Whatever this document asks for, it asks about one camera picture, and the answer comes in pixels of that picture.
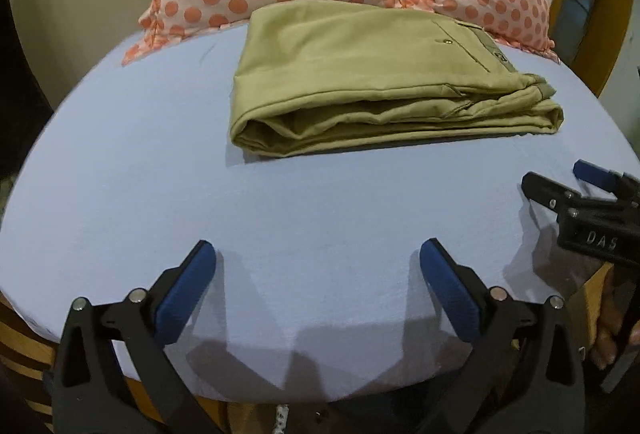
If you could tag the person's right hand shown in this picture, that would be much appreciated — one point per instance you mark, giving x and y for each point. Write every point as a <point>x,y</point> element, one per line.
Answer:
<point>607,319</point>

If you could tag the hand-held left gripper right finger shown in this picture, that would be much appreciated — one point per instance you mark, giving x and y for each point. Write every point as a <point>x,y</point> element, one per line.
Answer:
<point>450,286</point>

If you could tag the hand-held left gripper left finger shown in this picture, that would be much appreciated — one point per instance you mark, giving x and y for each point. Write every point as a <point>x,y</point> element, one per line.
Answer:
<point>182,291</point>

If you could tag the khaki pants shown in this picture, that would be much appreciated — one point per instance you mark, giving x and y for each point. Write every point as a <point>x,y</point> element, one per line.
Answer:
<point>360,64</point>

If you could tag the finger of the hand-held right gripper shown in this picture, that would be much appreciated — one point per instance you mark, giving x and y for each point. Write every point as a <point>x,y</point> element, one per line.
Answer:
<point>545,193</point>
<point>592,173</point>

